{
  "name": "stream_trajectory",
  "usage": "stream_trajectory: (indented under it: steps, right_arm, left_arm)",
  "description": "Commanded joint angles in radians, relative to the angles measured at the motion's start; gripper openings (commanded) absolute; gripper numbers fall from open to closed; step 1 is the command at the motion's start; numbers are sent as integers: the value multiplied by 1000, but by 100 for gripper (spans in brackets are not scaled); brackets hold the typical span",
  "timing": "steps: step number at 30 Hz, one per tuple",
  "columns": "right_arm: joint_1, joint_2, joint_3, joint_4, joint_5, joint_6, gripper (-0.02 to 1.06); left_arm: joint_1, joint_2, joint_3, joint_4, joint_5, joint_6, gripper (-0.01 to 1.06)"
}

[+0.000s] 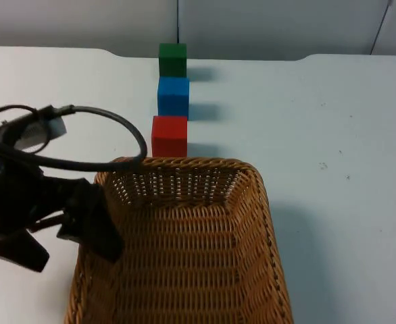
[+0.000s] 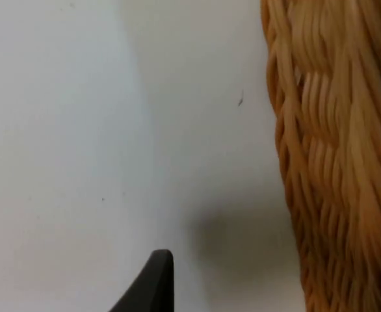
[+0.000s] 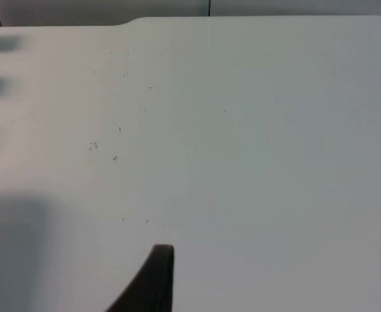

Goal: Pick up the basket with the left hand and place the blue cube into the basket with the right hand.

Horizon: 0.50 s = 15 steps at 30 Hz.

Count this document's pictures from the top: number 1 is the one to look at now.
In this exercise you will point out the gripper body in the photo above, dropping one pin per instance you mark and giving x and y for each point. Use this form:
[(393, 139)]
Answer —
[(12, 195)]

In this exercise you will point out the green cube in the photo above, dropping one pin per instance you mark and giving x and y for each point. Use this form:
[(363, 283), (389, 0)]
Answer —
[(172, 59)]

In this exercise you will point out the blue cube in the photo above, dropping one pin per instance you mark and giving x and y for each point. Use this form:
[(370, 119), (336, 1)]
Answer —
[(173, 98)]

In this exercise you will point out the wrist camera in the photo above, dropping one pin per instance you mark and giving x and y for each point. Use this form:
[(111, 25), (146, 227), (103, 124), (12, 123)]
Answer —
[(32, 130)]

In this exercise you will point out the pale brown wicker basket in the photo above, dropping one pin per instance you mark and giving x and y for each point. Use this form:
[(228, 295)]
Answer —
[(198, 243)]

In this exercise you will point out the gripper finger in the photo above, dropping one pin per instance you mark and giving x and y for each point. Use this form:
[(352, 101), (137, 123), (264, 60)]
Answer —
[(93, 222), (19, 249)]

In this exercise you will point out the red cube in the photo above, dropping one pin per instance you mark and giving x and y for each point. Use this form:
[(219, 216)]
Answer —
[(169, 136)]

